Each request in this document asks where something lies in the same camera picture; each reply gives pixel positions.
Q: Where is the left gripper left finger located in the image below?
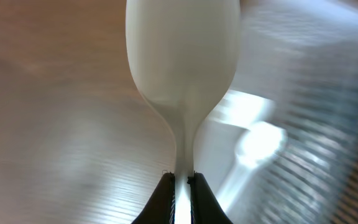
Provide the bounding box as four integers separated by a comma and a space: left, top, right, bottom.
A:
132, 172, 175, 224

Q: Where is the white plastic spoon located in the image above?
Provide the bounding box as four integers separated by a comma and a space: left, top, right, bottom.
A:
216, 121, 287, 213
126, 0, 241, 223

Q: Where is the white perforated plastic basket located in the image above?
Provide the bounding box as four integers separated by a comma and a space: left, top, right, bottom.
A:
195, 1, 358, 223

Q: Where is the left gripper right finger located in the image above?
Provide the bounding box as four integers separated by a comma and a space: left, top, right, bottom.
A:
188, 172, 232, 224

